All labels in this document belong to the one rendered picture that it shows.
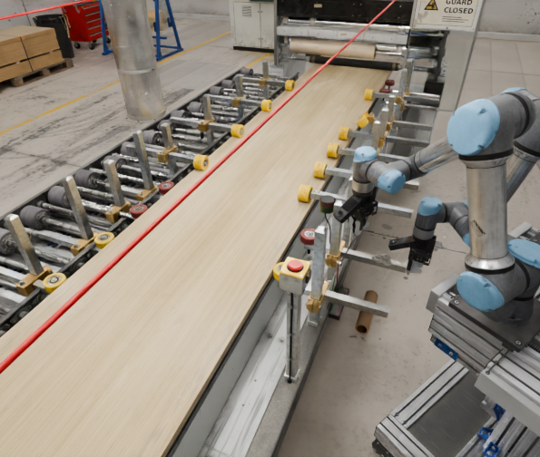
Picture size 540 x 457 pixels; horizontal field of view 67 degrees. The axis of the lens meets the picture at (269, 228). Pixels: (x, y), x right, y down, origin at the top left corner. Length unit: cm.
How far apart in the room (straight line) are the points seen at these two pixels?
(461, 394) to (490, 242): 121
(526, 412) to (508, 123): 76
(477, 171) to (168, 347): 102
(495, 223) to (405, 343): 158
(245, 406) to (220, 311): 35
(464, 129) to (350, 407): 162
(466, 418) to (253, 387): 102
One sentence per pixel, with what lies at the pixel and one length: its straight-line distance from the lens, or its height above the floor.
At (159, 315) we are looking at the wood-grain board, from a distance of 149.
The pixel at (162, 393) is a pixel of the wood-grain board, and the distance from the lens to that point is 130.
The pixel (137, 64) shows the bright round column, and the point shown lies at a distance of 535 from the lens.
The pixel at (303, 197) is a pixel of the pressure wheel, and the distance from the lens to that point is 193.
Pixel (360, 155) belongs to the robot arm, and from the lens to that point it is 138.
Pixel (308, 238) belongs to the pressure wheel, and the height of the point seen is 91.
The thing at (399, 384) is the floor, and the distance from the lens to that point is 243.
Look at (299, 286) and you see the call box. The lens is 113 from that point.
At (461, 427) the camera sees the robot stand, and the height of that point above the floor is 21.
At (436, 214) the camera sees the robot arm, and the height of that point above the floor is 115.
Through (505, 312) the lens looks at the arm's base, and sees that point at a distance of 137.
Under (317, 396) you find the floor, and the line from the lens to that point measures 231.
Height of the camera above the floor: 198
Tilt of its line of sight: 37 degrees down
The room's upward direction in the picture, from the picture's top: 1 degrees counter-clockwise
